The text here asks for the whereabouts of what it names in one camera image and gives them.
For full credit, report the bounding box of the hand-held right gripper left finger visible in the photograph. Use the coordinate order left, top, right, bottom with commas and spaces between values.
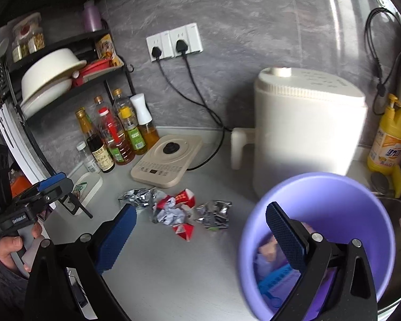
23, 203, 137, 321

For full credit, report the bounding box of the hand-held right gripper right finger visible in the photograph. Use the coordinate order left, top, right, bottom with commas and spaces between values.
265, 202, 378, 321

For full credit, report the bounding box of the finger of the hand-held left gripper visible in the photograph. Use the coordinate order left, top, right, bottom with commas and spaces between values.
11, 173, 67, 205
23, 178, 75, 215

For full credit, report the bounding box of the blue and white box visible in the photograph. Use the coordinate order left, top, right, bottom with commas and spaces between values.
257, 262, 303, 305

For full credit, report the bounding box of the purple plastic bucket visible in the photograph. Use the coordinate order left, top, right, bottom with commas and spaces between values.
238, 172, 396, 321

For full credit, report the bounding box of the person's left forearm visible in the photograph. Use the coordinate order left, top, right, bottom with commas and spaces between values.
0, 244, 29, 312

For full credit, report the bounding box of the person's left hand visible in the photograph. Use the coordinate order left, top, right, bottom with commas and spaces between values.
0, 236, 30, 273

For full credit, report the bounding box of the orange packet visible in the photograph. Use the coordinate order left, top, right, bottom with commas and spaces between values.
10, 170, 32, 197

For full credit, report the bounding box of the white tray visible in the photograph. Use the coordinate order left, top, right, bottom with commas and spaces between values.
68, 172, 103, 204

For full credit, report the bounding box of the small clear white cap bottle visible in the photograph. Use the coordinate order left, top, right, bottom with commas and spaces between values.
76, 141, 101, 174

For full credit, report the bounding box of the silver foil wrapper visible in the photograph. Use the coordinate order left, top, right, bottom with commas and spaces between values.
195, 200, 232, 231
118, 187, 168, 209

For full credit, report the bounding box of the dark soy sauce bottle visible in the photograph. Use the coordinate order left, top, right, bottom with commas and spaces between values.
86, 135, 115, 173

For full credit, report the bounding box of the yellow liquid bottle gold cap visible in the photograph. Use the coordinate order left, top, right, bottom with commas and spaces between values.
75, 107, 97, 141

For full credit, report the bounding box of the red cap oil bottle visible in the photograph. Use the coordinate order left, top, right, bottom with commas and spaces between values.
98, 108, 136, 165

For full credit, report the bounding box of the beige induction cooker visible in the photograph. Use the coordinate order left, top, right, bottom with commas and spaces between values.
131, 134, 204, 188

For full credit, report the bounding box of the white plate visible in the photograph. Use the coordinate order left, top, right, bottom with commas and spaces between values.
20, 77, 72, 119

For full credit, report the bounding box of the red and white crumpled carton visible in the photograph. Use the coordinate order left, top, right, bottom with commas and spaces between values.
154, 189, 196, 241

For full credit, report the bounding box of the short gold cap bottle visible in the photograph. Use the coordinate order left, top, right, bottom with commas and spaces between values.
94, 95, 107, 115

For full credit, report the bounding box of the yellow cap green label bottle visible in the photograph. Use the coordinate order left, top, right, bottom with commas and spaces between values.
118, 107, 148, 154

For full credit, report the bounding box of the tall clear gold cap bottle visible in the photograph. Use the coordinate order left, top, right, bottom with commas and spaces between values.
112, 89, 131, 114

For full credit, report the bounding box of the white top oil sprayer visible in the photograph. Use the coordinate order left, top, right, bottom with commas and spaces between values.
130, 94, 160, 152

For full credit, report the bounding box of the large white bowl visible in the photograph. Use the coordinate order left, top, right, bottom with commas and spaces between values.
21, 48, 87, 104

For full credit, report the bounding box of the white air fryer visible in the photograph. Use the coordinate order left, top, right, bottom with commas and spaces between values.
230, 67, 369, 179

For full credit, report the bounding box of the red plastic container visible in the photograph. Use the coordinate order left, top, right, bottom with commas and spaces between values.
72, 58, 124, 87

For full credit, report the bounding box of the small glass jar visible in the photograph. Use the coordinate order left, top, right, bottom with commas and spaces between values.
11, 37, 30, 62

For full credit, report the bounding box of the glass jar of nuts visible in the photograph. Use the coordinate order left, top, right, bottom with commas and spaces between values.
28, 32, 45, 54

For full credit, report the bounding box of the yellow dish soap bottle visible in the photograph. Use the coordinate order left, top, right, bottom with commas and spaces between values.
368, 94, 401, 174

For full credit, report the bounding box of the yellow snack packet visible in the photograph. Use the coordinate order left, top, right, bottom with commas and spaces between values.
95, 34, 119, 67

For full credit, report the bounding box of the black kitchen rack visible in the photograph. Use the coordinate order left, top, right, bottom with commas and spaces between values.
0, 28, 136, 219

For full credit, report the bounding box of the purple cup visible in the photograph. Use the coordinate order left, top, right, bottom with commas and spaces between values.
83, 0, 102, 32

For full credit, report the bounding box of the black power cable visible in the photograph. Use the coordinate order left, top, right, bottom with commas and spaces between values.
151, 46, 233, 132
175, 39, 226, 171

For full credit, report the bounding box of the white wall socket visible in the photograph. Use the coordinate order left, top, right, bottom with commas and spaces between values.
146, 31, 171, 62
169, 23, 204, 57

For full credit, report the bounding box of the hanging black cable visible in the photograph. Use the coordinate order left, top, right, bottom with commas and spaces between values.
364, 7, 401, 116

